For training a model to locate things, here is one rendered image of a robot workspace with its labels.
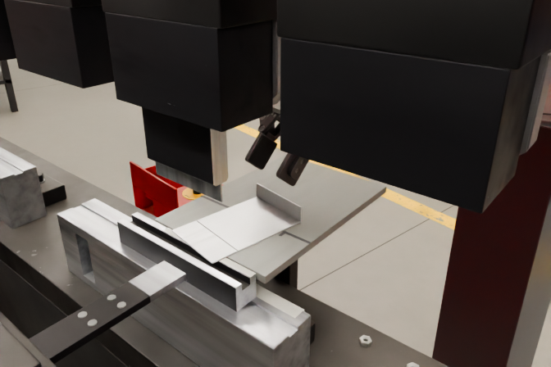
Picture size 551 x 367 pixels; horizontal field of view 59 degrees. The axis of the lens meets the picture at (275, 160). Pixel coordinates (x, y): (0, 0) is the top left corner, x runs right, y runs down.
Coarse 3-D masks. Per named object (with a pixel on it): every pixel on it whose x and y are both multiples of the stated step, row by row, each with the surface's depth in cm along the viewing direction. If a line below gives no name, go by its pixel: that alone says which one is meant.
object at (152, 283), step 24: (168, 264) 51; (120, 288) 47; (144, 288) 47; (168, 288) 48; (0, 312) 42; (96, 312) 44; (120, 312) 44; (0, 336) 37; (24, 336) 39; (48, 336) 41; (72, 336) 41; (96, 336) 42; (0, 360) 35; (24, 360) 35; (48, 360) 37
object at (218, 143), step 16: (144, 112) 49; (144, 128) 50; (160, 128) 48; (176, 128) 47; (192, 128) 45; (208, 128) 44; (160, 144) 49; (176, 144) 48; (192, 144) 46; (208, 144) 44; (224, 144) 46; (160, 160) 50; (176, 160) 48; (192, 160) 47; (208, 160) 45; (224, 160) 46; (176, 176) 51; (192, 176) 48; (208, 176) 46; (224, 176) 47; (208, 192) 48
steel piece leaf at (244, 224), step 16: (272, 192) 62; (240, 208) 62; (256, 208) 62; (272, 208) 62; (288, 208) 60; (208, 224) 58; (224, 224) 58; (240, 224) 58; (256, 224) 58; (272, 224) 58; (288, 224) 58; (224, 240) 55; (240, 240) 55; (256, 240) 55
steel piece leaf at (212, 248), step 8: (192, 224) 58; (200, 224) 58; (176, 232) 57; (184, 232) 57; (192, 232) 57; (200, 232) 57; (208, 232) 57; (184, 240) 55; (192, 240) 55; (200, 240) 55; (208, 240) 55; (216, 240) 55; (200, 248) 54; (208, 248) 54; (216, 248) 54; (224, 248) 54; (232, 248) 54; (208, 256) 52; (216, 256) 52; (224, 256) 52
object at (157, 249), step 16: (128, 224) 59; (144, 224) 60; (160, 224) 59; (128, 240) 59; (144, 240) 57; (160, 240) 56; (176, 240) 56; (160, 256) 56; (176, 256) 53; (192, 256) 53; (192, 272) 52; (208, 272) 50; (224, 272) 52; (240, 272) 50; (208, 288) 51; (224, 288) 49; (240, 288) 49; (224, 304) 50; (240, 304) 49
